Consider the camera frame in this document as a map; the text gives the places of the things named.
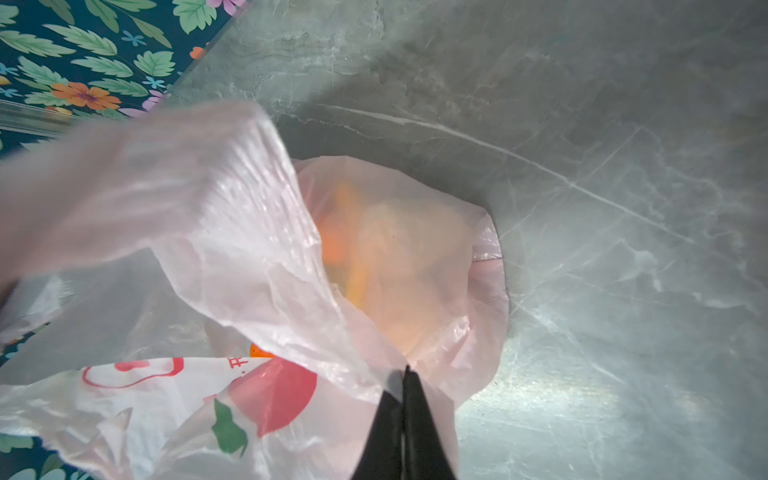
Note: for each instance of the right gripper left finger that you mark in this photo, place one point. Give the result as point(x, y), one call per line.
point(381, 457)

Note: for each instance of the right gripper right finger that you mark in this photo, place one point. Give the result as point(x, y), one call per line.
point(423, 455)

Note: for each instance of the pink plastic bag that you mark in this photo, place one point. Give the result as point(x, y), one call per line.
point(194, 304)

